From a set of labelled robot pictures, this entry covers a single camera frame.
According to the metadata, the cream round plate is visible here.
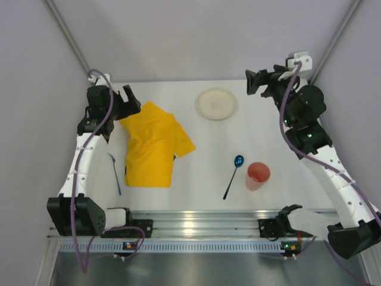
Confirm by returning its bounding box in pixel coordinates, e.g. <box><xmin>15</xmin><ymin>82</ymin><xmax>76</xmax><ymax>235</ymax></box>
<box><xmin>195</xmin><ymin>88</ymin><xmax>238</xmax><ymax>120</ymax></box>

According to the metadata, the yellow pikachu placemat cloth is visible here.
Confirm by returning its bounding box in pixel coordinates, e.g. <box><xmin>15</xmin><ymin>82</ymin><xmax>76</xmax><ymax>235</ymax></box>
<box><xmin>120</xmin><ymin>101</ymin><xmax>196</xmax><ymax>188</ymax></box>

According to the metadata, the blue metal fork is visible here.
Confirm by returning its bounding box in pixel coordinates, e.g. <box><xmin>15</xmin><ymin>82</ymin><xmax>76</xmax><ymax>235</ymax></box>
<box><xmin>108</xmin><ymin>153</ymin><xmax>121</xmax><ymax>196</ymax></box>

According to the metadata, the blue metal spoon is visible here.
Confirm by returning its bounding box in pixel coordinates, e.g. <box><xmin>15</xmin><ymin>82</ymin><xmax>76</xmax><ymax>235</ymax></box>
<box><xmin>223</xmin><ymin>155</ymin><xmax>244</xmax><ymax>200</ymax></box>

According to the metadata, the pink plastic cup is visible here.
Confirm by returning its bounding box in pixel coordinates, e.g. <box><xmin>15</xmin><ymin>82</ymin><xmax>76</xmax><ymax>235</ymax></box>
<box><xmin>245</xmin><ymin>162</ymin><xmax>271</xmax><ymax>191</ymax></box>

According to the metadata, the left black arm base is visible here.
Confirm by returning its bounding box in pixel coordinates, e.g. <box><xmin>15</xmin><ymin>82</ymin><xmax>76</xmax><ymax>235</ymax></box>
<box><xmin>126</xmin><ymin>219</ymin><xmax>154</xmax><ymax>238</ymax></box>

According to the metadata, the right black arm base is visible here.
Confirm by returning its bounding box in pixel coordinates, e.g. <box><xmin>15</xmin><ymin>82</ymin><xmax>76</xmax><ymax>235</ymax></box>
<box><xmin>258</xmin><ymin>219</ymin><xmax>285</xmax><ymax>241</ymax></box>

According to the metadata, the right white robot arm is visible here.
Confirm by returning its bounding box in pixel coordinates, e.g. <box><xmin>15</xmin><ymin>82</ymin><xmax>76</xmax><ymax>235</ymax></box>
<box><xmin>245</xmin><ymin>62</ymin><xmax>380</xmax><ymax>259</ymax></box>

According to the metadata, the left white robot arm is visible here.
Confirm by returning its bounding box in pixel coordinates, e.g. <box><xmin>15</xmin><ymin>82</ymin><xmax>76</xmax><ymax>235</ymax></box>
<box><xmin>46</xmin><ymin>85</ymin><xmax>141</xmax><ymax>238</ymax></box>

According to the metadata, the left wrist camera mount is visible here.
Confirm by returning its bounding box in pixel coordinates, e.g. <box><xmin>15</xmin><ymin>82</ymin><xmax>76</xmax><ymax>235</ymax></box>
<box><xmin>88</xmin><ymin>74</ymin><xmax>108</xmax><ymax>86</ymax></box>

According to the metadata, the right aluminium frame post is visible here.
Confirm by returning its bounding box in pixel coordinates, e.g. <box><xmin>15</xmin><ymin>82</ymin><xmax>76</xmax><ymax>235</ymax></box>
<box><xmin>307</xmin><ymin>0</ymin><xmax>364</xmax><ymax>85</ymax></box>

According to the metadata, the aluminium frame post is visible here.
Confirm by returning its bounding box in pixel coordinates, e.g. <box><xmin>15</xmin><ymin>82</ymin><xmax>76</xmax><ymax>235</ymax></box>
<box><xmin>42</xmin><ymin>0</ymin><xmax>90</xmax><ymax>74</ymax></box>
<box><xmin>307</xmin><ymin>0</ymin><xmax>364</xmax><ymax>85</ymax></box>

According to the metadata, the left aluminium frame post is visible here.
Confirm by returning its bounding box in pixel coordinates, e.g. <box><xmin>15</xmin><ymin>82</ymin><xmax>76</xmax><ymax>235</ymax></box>
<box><xmin>42</xmin><ymin>0</ymin><xmax>90</xmax><ymax>74</ymax></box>

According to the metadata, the aluminium mounting rail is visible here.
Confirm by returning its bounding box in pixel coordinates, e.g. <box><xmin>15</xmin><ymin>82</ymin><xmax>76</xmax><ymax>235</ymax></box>
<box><xmin>47</xmin><ymin>209</ymin><xmax>370</xmax><ymax>254</ymax></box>

